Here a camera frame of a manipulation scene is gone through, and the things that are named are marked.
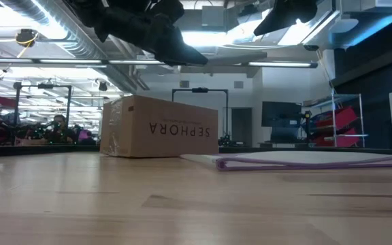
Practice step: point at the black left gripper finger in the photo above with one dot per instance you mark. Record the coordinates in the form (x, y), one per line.
(175, 51)

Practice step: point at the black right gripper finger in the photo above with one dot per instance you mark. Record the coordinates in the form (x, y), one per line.
(284, 15)

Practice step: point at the brown Sephora cardboard box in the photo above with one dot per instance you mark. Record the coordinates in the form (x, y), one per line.
(168, 136)

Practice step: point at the white mesh pouch purple trim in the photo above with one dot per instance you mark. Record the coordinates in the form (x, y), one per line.
(301, 158)

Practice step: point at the long ceiling light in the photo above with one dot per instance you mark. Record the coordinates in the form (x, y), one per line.
(70, 61)
(279, 64)

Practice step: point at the black computer monitor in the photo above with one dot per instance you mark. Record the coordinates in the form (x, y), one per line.
(281, 114)

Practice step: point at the grey door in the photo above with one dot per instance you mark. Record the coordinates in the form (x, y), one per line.
(242, 127)

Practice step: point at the person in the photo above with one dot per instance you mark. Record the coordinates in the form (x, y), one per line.
(60, 134)

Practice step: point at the black camera gantry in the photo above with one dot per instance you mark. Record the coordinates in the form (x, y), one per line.
(43, 86)
(199, 90)

